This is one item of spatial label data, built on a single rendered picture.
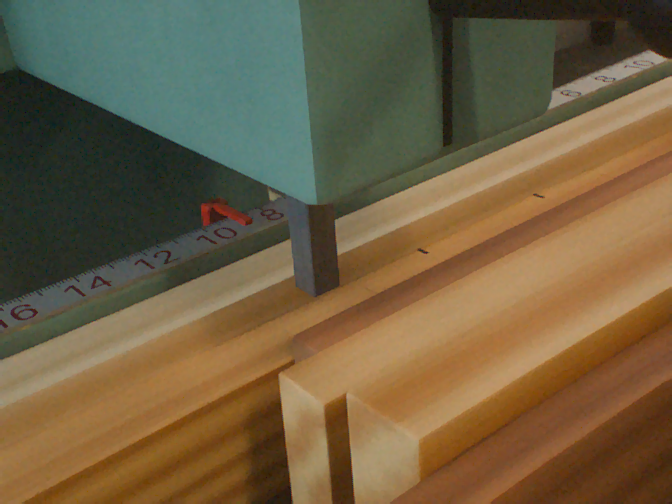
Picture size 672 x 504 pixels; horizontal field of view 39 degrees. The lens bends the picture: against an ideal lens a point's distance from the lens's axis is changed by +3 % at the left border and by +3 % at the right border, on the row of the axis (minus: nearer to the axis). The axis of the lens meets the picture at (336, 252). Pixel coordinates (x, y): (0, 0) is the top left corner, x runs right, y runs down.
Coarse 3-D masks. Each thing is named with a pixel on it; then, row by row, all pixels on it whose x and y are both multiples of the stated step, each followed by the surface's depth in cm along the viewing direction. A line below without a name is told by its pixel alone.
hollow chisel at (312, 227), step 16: (288, 208) 24; (304, 208) 24; (320, 208) 24; (304, 224) 24; (320, 224) 24; (304, 240) 24; (320, 240) 24; (304, 256) 24; (320, 256) 24; (336, 256) 25; (304, 272) 25; (320, 272) 24; (336, 272) 25; (304, 288) 25; (320, 288) 25
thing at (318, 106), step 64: (0, 0) 26; (64, 0) 23; (128, 0) 20; (192, 0) 18; (256, 0) 17; (320, 0) 16; (384, 0) 17; (64, 64) 24; (128, 64) 21; (192, 64) 19; (256, 64) 17; (320, 64) 16; (384, 64) 17; (448, 64) 18; (512, 64) 20; (192, 128) 20; (256, 128) 18; (320, 128) 17; (384, 128) 18; (448, 128) 19; (320, 192) 17
